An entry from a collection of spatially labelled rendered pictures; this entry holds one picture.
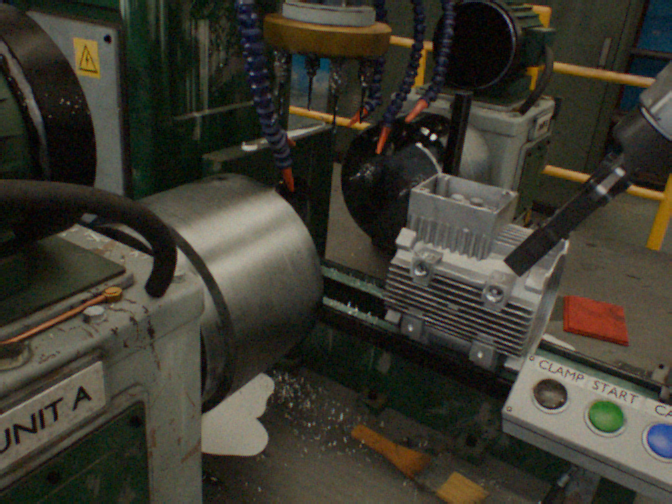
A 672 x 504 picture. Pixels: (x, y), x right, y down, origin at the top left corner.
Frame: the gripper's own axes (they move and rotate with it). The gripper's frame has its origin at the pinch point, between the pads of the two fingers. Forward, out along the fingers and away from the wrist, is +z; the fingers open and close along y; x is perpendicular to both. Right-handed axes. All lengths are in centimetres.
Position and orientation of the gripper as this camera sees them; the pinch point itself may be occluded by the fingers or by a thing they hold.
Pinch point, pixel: (531, 250)
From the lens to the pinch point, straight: 80.1
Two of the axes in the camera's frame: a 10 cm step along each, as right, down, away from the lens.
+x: 6.8, 7.1, -1.8
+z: -5.0, 6.3, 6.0
